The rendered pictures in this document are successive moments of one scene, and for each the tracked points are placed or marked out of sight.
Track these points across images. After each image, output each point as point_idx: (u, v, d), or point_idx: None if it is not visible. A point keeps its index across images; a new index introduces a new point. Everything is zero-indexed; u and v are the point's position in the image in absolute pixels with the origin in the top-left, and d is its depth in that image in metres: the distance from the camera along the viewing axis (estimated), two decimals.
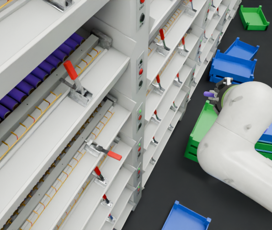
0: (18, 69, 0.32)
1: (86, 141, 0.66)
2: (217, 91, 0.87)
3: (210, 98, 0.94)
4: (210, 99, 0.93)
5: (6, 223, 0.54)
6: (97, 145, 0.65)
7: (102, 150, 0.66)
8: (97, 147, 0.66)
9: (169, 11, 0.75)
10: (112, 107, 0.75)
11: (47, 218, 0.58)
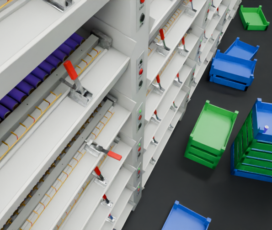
0: (18, 69, 0.32)
1: (86, 141, 0.66)
2: None
3: None
4: None
5: (6, 223, 0.54)
6: (97, 145, 0.65)
7: (102, 150, 0.66)
8: (97, 147, 0.66)
9: (169, 11, 0.75)
10: (112, 107, 0.75)
11: (47, 218, 0.58)
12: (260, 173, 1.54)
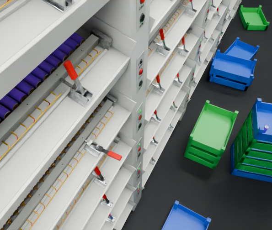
0: (18, 69, 0.32)
1: (86, 141, 0.66)
2: None
3: None
4: None
5: (6, 223, 0.54)
6: (97, 145, 0.65)
7: (102, 150, 0.66)
8: (97, 147, 0.66)
9: (169, 11, 0.75)
10: (112, 107, 0.75)
11: (47, 218, 0.58)
12: (260, 173, 1.54)
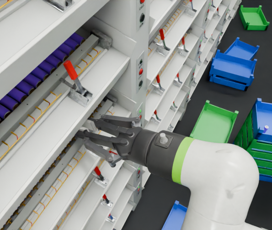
0: (18, 69, 0.32)
1: None
2: (101, 142, 0.61)
3: (86, 127, 0.66)
4: (89, 127, 0.66)
5: (6, 223, 0.54)
6: (97, 145, 0.65)
7: None
8: None
9: (169, 11, 0.75)
10: (112, 107, 0.75)
11: (47, 218, 0.58)
12: (260, 173, 1.54)
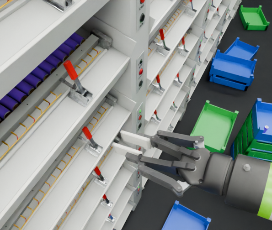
0: (18, 69, 0.32)
1: (79, 137, 0.66)
2: (165, 143, 0.54)
3: (127, 148, 0.55)
4: (130, 150, 0.54)
5: None
6: None
7: (93, 143, 0.65)
8: (94, 145, 0.66)
9: (169, 11, 0.75)
10: (112, 107, 0.75)
11: (47, 218, 0.58)
12: None
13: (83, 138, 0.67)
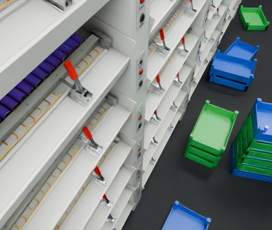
0: (18, 69, 0.32)
1: (79, 137, 0.66)
2: None
3: None
4: None
5: None
6: None
7: (93, 143, 0.65)
8: (94, 145, 0.66)
9: (169, 11, 0.75)
10: (112, 107, 0.75)
11: (47, 218, 0.58)
12: (260, 173, 1.54)
13: (83, 138, 0.67)
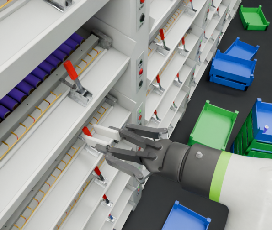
0: (18, 69, 0.32)
1: (79, 137, 0.66)
2: (132, 135, 0.58)
3: (96, 139, 0.58)
4: (99, 141, 0.58)
5: None
6: None
7: None
8: None
9: (169, 11, 0.75)
10: (112, 107, 0.75)
11: (47, 218, 0.58)
12: None
13: (83, 138, 0.67)
